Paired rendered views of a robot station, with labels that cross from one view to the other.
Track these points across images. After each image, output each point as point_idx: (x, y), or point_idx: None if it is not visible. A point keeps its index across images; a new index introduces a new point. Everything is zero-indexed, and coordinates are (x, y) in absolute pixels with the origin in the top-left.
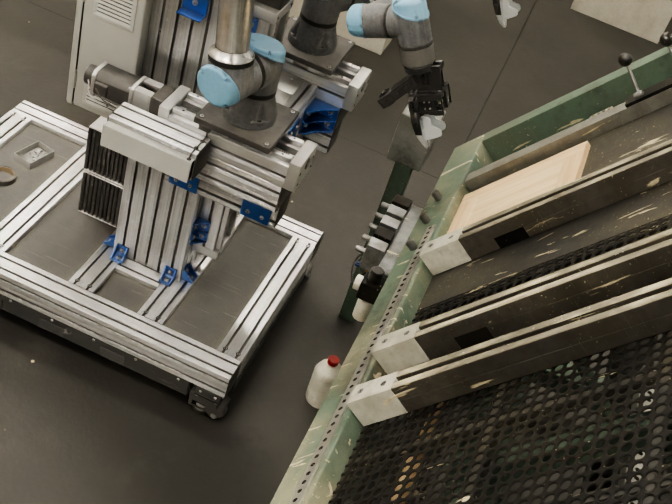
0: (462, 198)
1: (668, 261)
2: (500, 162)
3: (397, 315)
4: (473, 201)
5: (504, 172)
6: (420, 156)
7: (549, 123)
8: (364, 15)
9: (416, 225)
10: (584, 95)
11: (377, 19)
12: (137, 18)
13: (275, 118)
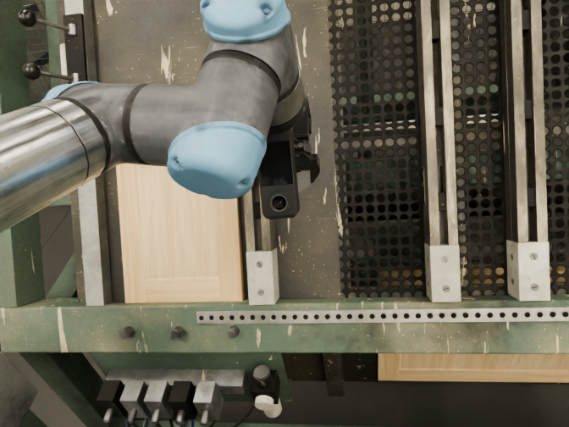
0: (132, 303)
1: None
2: (92, 257)
3: (375, 302)
4: (151, 282)
5: (106, 255)
6: (24, 385)
7: (22, 220)
8: (249, 118)
9: (175, 348)
10: None
11: (266, 89)
12: None
13: None
